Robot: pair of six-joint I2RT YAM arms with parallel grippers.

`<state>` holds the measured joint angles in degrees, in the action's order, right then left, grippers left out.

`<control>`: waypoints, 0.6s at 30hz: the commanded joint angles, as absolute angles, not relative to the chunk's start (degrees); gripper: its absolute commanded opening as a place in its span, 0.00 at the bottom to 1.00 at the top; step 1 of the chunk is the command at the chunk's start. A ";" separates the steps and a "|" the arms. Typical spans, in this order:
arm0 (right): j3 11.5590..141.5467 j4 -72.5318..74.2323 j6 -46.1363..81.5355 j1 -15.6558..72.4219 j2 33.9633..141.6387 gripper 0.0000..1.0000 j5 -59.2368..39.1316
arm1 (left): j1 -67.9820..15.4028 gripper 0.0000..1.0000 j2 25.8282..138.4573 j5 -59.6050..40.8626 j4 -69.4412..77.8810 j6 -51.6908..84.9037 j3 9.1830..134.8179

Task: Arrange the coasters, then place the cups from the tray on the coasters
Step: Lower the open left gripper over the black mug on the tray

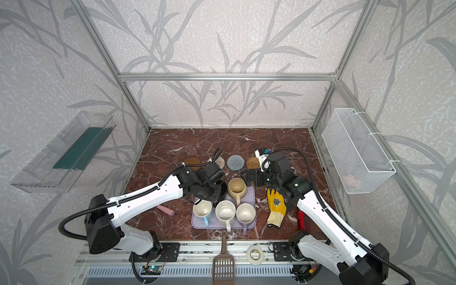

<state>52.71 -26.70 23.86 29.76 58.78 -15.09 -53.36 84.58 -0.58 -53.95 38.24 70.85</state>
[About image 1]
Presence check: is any tan wicker coaster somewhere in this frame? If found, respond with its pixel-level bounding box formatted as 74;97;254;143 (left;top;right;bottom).
246;157;261;170

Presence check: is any beige mug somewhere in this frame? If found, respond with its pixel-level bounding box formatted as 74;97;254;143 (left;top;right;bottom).
228;178;247;207

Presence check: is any black mug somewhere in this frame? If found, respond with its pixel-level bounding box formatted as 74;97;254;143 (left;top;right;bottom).
214;180;228;205

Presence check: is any amber brown coaster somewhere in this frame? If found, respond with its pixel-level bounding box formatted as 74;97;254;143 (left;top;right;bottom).
184;157;201;171

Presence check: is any grey round coaster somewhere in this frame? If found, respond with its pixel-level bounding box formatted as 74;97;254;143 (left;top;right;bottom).
226;155;245;171

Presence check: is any white mug blue handle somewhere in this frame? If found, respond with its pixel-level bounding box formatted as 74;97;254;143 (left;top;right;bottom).
192;200;213;229

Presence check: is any white woven coaster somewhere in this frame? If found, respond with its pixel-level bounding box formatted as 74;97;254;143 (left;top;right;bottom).
213;156;226;169

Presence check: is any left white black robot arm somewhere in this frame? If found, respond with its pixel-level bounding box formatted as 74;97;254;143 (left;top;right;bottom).
58;161;224;255

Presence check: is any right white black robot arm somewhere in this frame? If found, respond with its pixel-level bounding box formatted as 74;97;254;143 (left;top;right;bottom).
247;148;415;285

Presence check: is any yellow work glove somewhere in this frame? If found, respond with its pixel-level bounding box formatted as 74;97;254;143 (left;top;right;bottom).
267;188;287;229

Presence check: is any lavender plastic tray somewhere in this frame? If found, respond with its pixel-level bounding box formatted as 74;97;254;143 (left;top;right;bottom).
191;186;256;230

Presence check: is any pink cylinder piece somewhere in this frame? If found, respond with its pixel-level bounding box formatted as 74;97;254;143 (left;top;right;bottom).
156;205;175;217

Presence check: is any red black tool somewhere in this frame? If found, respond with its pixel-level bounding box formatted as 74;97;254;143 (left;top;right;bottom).
297;210;309;233

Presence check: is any white tape roll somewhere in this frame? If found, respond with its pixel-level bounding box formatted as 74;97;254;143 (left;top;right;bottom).
246;245;264;266

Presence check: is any brown slotted scoop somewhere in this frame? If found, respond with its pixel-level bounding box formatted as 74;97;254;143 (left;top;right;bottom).
212;230;235;285

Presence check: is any right electronics board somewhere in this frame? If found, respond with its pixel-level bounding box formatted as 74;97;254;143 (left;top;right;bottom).
290;264;317;276

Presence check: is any electronics board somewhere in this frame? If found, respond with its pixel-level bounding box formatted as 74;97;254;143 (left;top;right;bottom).
140;265;163;276
290;264;317;276

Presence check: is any left electronics board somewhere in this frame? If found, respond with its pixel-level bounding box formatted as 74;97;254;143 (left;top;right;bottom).
140;265;163;276

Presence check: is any green flat sheet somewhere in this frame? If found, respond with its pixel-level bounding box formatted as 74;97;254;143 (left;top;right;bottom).
53;126;115;171

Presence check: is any white mug cream handle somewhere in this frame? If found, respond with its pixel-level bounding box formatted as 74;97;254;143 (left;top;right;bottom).
216;200;236;232

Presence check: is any white mug lavender handle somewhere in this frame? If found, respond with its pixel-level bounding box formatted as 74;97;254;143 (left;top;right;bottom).
236;203;256;235

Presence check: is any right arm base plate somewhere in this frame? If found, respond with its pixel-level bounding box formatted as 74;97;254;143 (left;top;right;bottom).
270;241;295;262

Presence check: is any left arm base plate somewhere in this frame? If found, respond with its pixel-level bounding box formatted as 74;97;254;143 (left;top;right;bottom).
129;242;180;262

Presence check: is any white wire basket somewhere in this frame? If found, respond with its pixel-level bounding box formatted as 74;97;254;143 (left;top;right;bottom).
322;108;396;194

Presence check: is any clear plastic wall bin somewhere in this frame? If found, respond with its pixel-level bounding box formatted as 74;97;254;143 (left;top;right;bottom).
11;111;116;194

